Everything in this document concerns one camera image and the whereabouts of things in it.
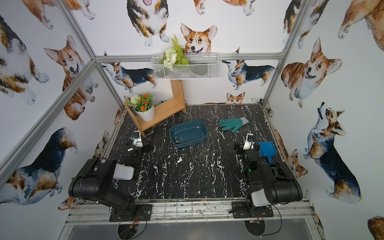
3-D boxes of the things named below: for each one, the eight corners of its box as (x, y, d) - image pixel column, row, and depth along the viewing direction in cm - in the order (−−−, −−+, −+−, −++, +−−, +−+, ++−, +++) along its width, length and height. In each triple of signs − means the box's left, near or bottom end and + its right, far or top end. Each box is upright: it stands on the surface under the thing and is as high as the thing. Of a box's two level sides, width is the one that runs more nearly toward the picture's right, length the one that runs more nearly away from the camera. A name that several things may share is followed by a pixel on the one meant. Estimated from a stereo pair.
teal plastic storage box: (172, 149, 99) (171, 144, 95) (170, 128, 110) (169, 123, 106) (209, 142, 102) (209, 137, 98) (203, 122, 113) (204, 118, 109)
